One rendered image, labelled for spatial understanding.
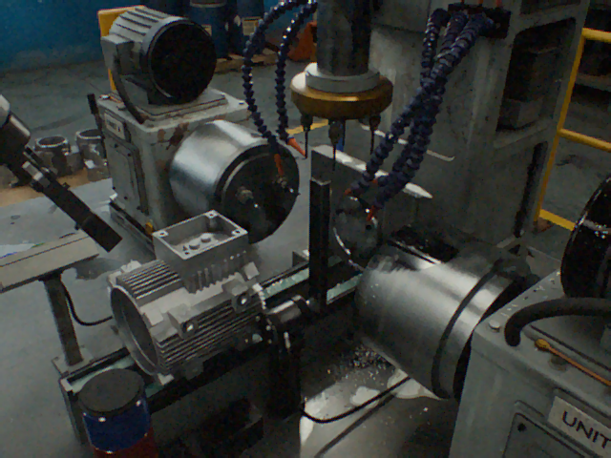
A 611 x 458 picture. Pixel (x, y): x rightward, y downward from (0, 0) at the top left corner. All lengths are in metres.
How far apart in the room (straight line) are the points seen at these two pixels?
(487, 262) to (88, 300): 0.93
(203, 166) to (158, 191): 0.21
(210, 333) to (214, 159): 0.43
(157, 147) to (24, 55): 5.32
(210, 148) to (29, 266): 0.44
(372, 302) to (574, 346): 0.30
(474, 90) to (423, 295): 0.41
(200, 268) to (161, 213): 0.54
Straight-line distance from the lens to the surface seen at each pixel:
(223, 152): 1.22
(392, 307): 0.87
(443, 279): 0.84
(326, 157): 1.21
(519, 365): 0.73
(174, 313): 0.89
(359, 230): 1.18
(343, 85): 0.97
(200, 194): 1.23
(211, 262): 0.91
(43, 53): 6.67
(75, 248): 1.11
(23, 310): 1.45
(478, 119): 1.09
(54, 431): 1.16
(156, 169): 1.38
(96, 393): 0.59
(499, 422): 0.81
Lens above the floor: 1.63
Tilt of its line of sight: 32 degrees down
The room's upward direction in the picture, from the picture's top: straight up
